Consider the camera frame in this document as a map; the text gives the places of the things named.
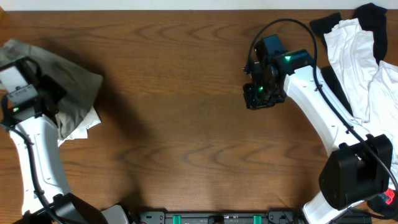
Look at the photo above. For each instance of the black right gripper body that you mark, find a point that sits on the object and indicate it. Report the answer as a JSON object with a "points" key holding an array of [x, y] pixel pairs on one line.
{"points": [[261, 96]]}

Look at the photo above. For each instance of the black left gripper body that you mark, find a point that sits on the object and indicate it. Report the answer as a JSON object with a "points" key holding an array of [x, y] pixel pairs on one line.
{"points": [[48, 92]]}

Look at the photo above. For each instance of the khaki shorts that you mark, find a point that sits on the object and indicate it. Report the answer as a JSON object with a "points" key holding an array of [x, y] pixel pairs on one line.
{"points": [[82, 85]]}

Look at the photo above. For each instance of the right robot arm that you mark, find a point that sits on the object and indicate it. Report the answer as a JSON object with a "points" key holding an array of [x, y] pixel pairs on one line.
{"points": [[358, 160]]}

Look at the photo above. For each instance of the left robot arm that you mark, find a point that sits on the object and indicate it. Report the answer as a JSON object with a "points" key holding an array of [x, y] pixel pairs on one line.
{"points": [[29, 109]]}

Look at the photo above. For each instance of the folded white cloth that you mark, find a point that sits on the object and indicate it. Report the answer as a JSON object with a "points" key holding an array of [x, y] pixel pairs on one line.
{"points": [[81, 132]]}

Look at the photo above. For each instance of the white shirt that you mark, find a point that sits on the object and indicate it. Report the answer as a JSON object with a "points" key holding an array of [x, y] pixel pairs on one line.
{"points": [[369, 86]]}

